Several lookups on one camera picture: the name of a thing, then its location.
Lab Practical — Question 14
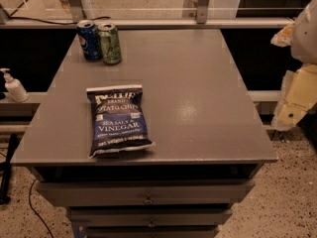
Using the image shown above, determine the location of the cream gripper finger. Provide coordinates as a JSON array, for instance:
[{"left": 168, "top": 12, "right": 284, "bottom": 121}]
[
  {"left": 271, "top": 63, "right": 317, "bottom": 131},
  {"left": 270, "top": 23, "right": 294, "bottom": 48}
]

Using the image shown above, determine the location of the green soda can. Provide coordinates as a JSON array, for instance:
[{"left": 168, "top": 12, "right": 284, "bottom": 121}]
[{"left": 98, "top": 23, "right": 122, "bottom": 64}]

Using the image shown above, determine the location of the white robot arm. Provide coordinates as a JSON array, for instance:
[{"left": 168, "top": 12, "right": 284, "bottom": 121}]
[{"left": 270, "top": 0, "right": 317, "bottom": 131}]

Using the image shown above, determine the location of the blue Pepsi can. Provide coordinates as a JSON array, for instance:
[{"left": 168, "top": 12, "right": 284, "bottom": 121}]
[{"left": 77, "top": 20, "right": 102, "bottom": 61}]

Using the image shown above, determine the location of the grey drawer cabinet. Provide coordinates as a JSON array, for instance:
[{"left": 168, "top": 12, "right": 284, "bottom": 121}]
[{"left": 31, "top": 164, "right": 262, "bottom": 238}]

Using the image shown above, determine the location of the blue potato chips bag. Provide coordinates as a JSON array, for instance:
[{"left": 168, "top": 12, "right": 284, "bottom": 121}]
[{"left": 86, "top": 84, "right": 154, "bottom": 158}]

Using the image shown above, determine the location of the white pump bottle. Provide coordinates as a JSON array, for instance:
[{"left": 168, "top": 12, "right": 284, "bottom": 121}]
[{"left": 0, "top": 68, "right": 29, "bottom": 102}]

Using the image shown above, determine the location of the black stand leg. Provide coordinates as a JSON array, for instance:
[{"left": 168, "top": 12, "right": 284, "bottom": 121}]
[{"left": 0, "top": 134, "right": 18, "bottom": 205}]

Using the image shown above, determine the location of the black cable on ledge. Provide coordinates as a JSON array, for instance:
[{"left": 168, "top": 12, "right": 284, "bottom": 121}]
[{"left": 9, "top": 0, "right": 112, "bottom": 26}]

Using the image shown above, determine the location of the black floor cable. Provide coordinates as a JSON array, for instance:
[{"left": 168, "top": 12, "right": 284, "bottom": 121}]
[{"left": 28, "top": 178, "right": 55, "bottom": 238}]

